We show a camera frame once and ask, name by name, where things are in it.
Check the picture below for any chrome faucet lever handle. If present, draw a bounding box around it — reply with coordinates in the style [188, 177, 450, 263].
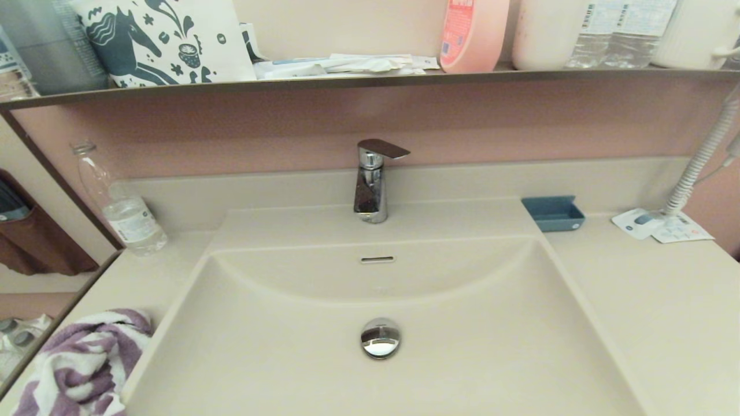
[357, 139, 411, 161]

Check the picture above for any purple white striped towel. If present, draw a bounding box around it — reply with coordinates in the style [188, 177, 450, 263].
[10, 308, 154, 416]

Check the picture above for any chrome sink faucet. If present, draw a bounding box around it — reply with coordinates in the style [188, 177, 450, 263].
[353, 148, 388, 224]

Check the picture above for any chrome sink drain stopper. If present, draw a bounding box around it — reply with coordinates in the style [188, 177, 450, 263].
[360, 317, 401, 360]

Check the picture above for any beige ceramic sink basin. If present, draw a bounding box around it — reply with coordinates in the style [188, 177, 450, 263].
[119, 198, 657, 416]

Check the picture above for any white plastic sachet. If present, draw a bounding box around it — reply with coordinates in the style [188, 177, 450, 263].
[324, 53, 441, 76]
[253, 58, 330, 80]

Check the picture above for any blue plastic soap dish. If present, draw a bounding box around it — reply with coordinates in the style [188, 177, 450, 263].
[521, 195, 586, 233]

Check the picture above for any pink lotion bottle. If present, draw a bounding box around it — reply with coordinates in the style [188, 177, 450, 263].
[439, 0, 511, 74]

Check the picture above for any white bag with horse print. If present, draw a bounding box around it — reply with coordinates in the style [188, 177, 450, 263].
[69, 0, 257, 88]

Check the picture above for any clear bottle without cap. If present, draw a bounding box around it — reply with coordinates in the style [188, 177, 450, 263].
[69, 140, 168, 257]

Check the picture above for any white round plastic container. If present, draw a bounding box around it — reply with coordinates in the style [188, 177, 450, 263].
[512, 0, 591, 71]

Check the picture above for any white card with blue logo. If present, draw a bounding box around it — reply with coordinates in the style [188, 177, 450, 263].
[611, 207, 665, 240]

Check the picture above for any white printed paper leaflet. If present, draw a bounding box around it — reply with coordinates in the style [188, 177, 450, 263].
[652, 211, 715, 244]

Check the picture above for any dark framed side mirror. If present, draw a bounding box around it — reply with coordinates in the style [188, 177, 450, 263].
[0, 110, 123, 399]

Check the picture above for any grey translucent pouch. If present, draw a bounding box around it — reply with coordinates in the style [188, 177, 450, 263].
[0, 0, 110, 96]

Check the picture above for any white mug on shelf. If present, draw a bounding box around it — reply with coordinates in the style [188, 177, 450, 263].
[652, 0, 740, 70]

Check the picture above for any printed cardboard packet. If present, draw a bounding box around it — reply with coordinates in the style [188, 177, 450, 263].
[0, 26, 38, 102]

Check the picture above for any brown wall shelf ledge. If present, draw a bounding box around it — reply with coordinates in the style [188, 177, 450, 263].
[0, 62, 740, 112]

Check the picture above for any white coiled appliance cord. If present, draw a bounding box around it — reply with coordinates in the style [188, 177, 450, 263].
[662, 95, 740, 217]

